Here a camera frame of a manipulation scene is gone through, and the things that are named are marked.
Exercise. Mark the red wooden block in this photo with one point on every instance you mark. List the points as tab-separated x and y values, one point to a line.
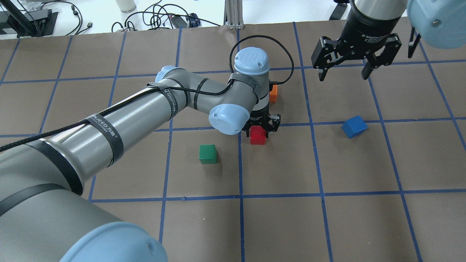
258	135

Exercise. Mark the orange wooden block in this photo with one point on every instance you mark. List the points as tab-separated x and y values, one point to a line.
273	94

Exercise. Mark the blue wooden block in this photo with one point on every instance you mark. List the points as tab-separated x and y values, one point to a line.
354	127

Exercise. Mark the green wooden block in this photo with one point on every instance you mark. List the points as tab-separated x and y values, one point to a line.
207	154

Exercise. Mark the aluminium frame post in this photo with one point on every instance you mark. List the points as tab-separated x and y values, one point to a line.
233	14

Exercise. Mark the black adapter with cables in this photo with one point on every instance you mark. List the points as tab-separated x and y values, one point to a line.
187	21

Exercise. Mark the black camera stand base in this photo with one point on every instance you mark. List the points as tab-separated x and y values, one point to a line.
43	21

